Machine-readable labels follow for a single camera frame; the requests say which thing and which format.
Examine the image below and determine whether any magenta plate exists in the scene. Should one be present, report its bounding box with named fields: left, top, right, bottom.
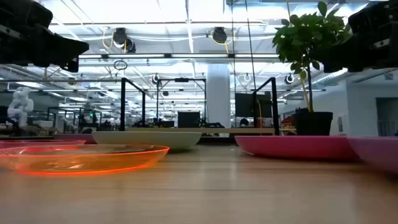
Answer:
left=234, top=135, right=358, bottom=162

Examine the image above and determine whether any black background station frame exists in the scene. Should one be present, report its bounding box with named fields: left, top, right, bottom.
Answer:
left=156, top=77, right=207, bottom=127

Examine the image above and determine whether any black metal table frame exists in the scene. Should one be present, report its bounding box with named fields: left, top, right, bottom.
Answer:
left=0, top=134, right=237, bottom=145

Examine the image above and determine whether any white column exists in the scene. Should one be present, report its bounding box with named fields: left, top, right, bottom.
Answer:
left=206, top=63, right=231, bottom=138

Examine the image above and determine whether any white humanoid robot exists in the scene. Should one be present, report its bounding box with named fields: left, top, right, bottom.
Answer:
left=6, top=86, right=34, bottom=128

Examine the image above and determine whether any pink transparent plate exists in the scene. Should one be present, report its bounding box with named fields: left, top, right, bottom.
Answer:
left=0, top=139, right=87, bottom=150

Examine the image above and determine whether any black-framed wooden shelf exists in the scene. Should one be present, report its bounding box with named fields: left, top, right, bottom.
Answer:
left=120, top=77, right=280, bottom=137

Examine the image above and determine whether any pale teal plate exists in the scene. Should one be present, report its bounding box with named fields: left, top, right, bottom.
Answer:
left=91, top=131, right=203, bottom=152

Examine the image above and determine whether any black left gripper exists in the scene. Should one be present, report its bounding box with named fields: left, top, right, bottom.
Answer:
left=0, top=24, right=90, bottom=73

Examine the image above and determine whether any black monitor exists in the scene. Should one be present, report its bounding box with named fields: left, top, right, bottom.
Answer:
left=234, top=92, right=273, bottom=118

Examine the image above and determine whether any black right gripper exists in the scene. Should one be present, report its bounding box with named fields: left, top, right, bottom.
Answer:
left=312, top=21, right=398, bottom=73

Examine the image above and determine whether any green plant in black pot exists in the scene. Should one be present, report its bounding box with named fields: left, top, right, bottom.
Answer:
left=272, top=1, right=352, bottom=136

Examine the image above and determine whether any orange transparent plate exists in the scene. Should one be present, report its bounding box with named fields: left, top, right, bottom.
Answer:
left=0, top=144, right=170, bottom=177

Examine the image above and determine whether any black ceiling cable reel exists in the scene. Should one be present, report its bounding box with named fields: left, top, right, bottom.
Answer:
left=112, top=27, right=137, bottom=54
left=212, top=27, right=228, bottom=44

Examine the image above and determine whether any black background box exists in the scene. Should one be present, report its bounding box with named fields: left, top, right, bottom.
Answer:
left=177, top=111, right=201, bottom=128

